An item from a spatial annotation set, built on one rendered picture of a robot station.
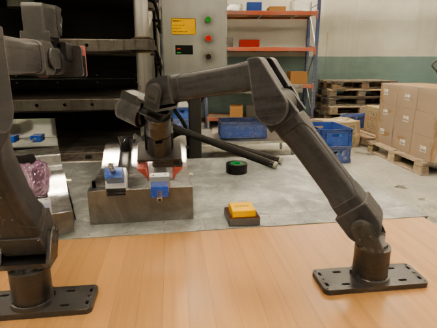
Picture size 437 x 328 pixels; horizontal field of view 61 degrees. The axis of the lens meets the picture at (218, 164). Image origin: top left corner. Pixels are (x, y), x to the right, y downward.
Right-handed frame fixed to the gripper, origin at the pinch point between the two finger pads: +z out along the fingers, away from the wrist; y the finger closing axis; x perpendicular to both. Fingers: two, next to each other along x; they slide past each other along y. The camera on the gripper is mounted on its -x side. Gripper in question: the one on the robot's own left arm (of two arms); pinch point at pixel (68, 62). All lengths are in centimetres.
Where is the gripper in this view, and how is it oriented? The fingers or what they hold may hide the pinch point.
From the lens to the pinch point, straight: 98.9
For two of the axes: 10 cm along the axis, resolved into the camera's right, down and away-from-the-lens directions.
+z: -1.2, -2.4, 9.6
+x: 0.0, 9.7, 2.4
